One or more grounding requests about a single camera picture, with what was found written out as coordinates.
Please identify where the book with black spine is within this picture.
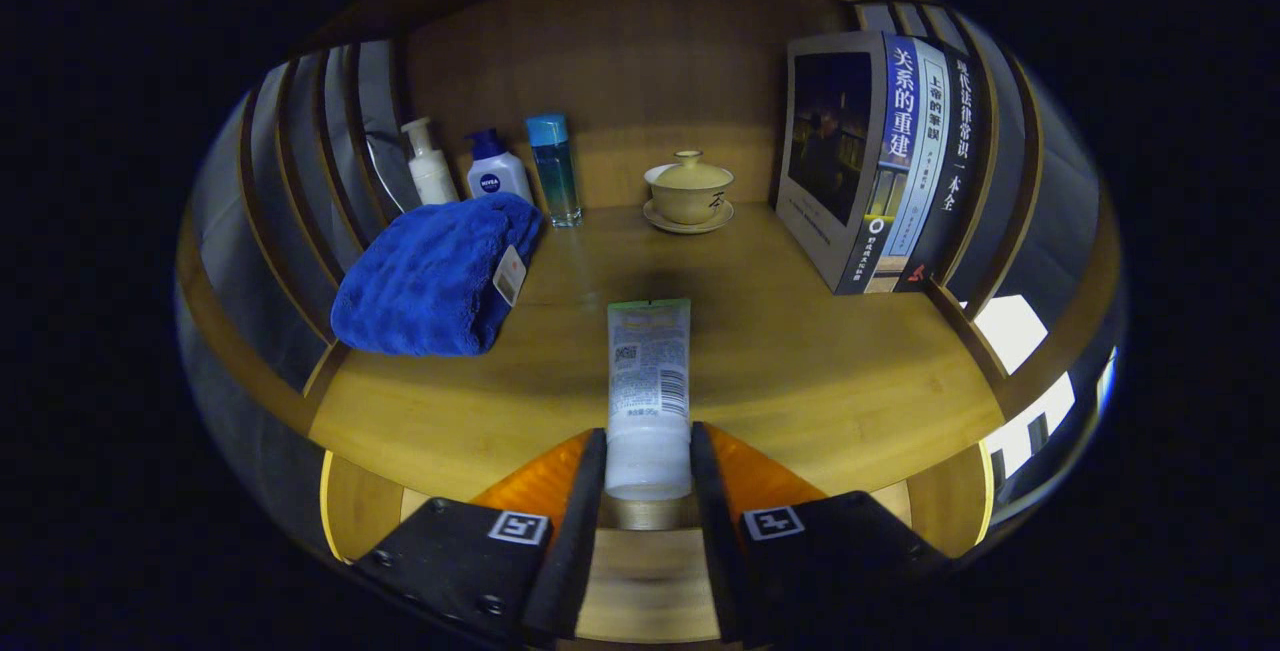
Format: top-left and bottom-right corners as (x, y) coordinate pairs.
(895, 46), (991, 292)

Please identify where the book with blue spine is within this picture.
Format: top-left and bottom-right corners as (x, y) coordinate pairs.
(775, 30), (919, 296)

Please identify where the brown wooden cabinet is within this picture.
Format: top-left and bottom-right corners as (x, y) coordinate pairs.
(178, 0), (1126, 532)

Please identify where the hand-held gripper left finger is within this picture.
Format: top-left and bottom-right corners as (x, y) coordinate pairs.
(350, 428), (608, 650)

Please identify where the folded blue towel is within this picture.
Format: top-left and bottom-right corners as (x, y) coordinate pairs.
(330, 193), (544, 357)

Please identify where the white bottle with blue cap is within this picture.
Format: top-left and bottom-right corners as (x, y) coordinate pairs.
(466, 129), (535, 204)

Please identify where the white tube with green end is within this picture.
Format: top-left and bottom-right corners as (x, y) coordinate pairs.
(603, 298), (694, 502)

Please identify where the teal blue bottle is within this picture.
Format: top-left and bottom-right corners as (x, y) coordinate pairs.
(526, 113), (583, 228)

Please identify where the white pump bottle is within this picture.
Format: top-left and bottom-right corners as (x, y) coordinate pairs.
(401, 117), (461, 206)

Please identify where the beige saucer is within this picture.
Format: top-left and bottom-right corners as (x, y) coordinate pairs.
(642, 197), (735, 235)

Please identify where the beige lidded tea cup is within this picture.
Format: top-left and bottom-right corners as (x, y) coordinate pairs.
(645, 150), (735, 225)

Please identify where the wooden countertop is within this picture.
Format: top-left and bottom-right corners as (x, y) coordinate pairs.
(308, 201), (1006, 502)

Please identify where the book with pale spine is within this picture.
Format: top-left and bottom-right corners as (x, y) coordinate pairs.
(865, 36), (951, 294)

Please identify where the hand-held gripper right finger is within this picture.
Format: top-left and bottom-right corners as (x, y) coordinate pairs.
(690, 421), (951, 647)

